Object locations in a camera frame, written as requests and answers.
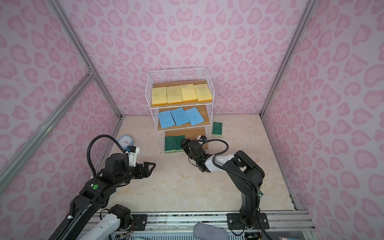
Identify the green sponge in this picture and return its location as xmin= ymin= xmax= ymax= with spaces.
xmin=165 ymin=136 xmax=176 ymax=153
xmin=212 ymin=122 xmax=223 ymax=137
xmin=175 ymin=135 xmax=185 ymax=152

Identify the blue sponge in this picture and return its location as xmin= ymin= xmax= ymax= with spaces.
xmin=159 ymin=111 xmax=176 ymax=129
xmin=185 ymin=107 xmax=205 ymax=126
xmin=171 ymin=108 xmax=189 ymax=126

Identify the yellow sponge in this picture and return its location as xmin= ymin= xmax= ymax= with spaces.
xmin=151 ymin=87 xmax=168 ymax=106
xmin=194 ymin=84 xmax=213 ymax=103
xmin=166 ymin=86 xmax=183 ymax=105
xmin=180 ymin=84 xmax=198 ymax=103

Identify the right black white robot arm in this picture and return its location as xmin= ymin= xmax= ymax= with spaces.
xmin=181 ymin=139 xmax=265 ymax=229

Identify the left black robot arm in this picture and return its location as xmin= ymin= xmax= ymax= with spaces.
xmin=50 ymin=153 xmax=156 ymax=240

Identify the light blue square clock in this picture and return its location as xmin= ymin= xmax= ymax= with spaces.
xmin=118 ymin=135 xmax=134 ymax=149

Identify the grey oval pad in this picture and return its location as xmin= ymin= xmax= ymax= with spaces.
xmin=193 ymin=223 xmax=229 ymax=240

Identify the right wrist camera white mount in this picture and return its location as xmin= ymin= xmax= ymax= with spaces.
xmin=197 ymin=136 xmax=208 ymax=143

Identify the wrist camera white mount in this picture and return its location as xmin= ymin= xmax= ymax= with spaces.
xmin=126 ymin=146 xmax=140 ymax=167
xmin=197 ymin=136 xmax=208 ymax=143

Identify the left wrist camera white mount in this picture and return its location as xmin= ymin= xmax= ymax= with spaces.
xmin=126 ymin=146 xmax=140 ymax=167

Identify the right black corrugated cable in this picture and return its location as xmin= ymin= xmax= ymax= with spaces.
xmin=205 ymin=138 xmax=274 ymax=240

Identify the black corrugated cable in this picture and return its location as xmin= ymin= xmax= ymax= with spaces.
xmin=86 ymin=134 xmax=127 ymax=178
xmin=205 ymin=138 xmax=274 ymax=240

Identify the white wire wooden shelf rack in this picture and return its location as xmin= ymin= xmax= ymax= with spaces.
xmin=145 ymin=68 xmax=215 ymax=154

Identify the left black corrugated cable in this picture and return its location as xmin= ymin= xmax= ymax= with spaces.
xmin=86 ymin=134 xmax=127 ymax=178

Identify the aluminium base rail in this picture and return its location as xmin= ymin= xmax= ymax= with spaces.
xmin=74 ymin=209 xmax=320 ymax=240

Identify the left diagonal aluminium frame bar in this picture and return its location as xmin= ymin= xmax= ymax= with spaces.
xmin=1 ymin=71 xmax=95 ymax=193

